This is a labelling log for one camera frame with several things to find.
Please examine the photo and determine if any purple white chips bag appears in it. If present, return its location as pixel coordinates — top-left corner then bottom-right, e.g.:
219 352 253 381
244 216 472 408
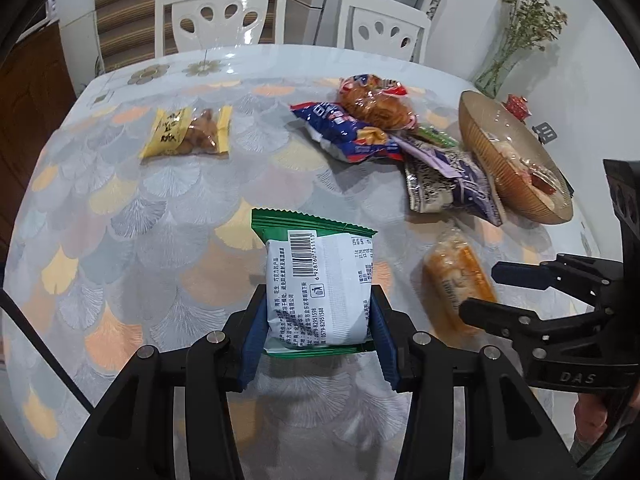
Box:
393 133 504 226

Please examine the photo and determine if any green white snack packet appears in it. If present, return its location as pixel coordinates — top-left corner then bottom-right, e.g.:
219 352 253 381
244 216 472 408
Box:
250 208 376 359

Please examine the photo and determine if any person's right hand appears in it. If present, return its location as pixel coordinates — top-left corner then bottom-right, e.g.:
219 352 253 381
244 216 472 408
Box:
574 387 639 445

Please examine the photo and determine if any orange cake packet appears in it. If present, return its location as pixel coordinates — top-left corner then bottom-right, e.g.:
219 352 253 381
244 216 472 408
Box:
423 228 498 335

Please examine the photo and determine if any gold ribbed glass bowl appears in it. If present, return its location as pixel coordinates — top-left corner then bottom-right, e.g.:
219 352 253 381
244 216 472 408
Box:
459 90 574 224

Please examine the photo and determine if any small red decorated box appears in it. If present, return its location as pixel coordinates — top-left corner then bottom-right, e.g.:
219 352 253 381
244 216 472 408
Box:
502 93 530 122

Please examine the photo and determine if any patterned fan-print tablecloth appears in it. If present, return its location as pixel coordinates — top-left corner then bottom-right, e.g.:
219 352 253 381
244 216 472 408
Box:
1 46 600 479

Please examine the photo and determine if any brown green biscuit packet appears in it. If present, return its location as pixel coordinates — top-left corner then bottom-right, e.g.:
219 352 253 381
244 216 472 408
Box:
412 126 459 148

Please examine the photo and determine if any red orange bread bag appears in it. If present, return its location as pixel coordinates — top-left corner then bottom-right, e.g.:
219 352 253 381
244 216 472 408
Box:
337 74 418 131

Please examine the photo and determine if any blue snack bag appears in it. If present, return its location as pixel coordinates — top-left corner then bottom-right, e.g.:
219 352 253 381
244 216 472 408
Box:
290 102 404 164

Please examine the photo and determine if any vase with dried flowers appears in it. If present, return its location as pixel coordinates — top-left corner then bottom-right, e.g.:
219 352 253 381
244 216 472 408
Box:
474 0 568 99

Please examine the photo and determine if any yellow nut snack packet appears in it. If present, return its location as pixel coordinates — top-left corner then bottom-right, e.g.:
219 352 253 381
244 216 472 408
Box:
139 105 232 160

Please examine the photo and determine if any right white plastic chair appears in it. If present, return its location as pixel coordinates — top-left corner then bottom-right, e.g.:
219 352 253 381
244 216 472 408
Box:
336 0 432 64

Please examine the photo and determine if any white plastic chair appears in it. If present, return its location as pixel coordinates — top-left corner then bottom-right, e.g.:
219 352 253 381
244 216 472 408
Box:
154 0 288 58
336 0 432 64

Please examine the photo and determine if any brown wooden cabinet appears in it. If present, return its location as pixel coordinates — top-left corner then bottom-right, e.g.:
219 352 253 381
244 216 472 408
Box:
0 23 76 260

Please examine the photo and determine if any left white plastic chair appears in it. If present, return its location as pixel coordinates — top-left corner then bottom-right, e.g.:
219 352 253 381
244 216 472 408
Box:
154 0 288 58

